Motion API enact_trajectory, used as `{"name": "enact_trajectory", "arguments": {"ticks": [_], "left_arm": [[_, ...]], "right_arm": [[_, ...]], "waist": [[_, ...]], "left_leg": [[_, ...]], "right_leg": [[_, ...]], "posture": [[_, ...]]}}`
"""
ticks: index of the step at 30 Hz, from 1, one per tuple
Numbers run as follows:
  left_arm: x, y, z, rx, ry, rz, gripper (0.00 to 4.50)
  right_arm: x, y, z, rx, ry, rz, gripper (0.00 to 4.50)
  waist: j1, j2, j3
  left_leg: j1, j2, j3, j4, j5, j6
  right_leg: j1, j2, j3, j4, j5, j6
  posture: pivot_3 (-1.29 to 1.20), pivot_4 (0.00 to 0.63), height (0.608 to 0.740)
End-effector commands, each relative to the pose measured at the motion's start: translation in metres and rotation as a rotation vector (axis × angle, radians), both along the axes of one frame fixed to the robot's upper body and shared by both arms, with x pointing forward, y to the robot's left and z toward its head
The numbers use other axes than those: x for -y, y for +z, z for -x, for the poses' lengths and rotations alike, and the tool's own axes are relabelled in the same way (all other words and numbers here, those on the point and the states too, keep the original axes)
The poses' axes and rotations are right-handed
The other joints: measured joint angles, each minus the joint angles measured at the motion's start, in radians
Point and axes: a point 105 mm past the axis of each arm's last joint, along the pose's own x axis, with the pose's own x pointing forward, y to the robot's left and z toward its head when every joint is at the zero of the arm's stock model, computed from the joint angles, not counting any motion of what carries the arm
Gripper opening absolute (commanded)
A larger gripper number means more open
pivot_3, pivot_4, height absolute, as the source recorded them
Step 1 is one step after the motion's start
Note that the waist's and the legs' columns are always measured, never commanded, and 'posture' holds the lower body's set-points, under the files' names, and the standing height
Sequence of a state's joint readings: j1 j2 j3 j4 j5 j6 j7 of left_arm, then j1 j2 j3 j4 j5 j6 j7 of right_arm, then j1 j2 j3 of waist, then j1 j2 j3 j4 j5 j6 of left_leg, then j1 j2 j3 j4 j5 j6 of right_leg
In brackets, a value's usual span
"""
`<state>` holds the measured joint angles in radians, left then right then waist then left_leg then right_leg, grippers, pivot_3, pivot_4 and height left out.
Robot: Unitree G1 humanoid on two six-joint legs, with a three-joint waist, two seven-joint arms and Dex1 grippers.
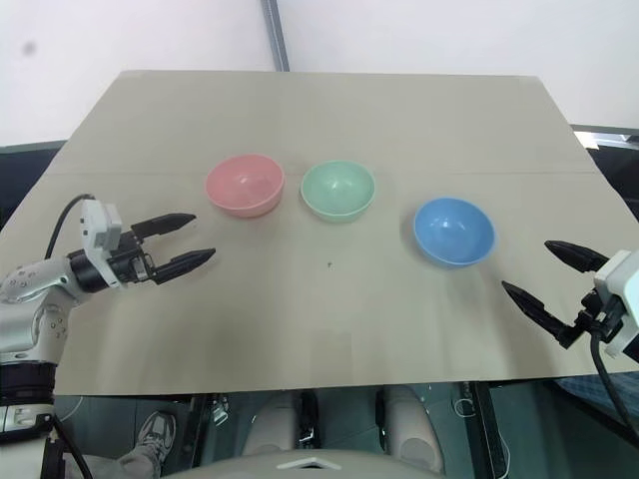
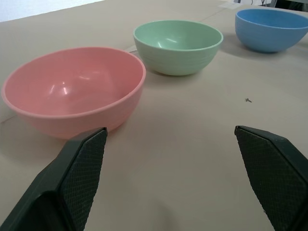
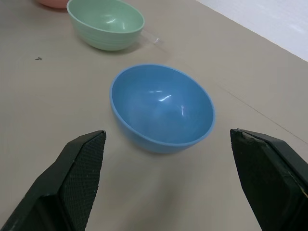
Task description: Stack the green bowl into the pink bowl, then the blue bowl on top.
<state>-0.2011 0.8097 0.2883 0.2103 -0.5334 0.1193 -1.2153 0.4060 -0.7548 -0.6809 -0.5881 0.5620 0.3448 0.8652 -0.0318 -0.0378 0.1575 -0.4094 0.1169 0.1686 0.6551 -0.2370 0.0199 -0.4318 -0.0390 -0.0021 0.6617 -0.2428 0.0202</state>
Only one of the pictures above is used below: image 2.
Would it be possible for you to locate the green plastic bowl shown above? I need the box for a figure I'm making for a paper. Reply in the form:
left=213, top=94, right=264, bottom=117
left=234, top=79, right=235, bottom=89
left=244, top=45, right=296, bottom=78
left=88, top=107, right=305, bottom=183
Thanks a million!
left=133, top=20, right=224, bottom=77

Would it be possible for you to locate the blue plastic bowl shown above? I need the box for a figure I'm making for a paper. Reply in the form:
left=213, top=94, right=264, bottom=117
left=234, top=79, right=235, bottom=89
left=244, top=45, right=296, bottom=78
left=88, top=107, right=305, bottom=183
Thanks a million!
left=234, top=8, right=308, bottom=53

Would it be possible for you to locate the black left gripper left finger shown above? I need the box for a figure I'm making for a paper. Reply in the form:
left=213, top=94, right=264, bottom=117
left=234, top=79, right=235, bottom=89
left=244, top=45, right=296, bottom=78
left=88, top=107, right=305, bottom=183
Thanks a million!
left=0, top=127, right=108, bottom=231

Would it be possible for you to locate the pink plastic bowl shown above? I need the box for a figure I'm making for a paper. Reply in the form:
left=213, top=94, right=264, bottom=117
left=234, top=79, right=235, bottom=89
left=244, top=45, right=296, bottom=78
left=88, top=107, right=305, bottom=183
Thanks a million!
left=1, top=46, right=147, bottom=140

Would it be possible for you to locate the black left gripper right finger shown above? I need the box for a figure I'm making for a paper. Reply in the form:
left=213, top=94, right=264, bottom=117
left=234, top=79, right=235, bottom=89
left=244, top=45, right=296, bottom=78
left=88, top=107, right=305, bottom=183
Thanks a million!
left=234, top=125, right=308, bottom=231

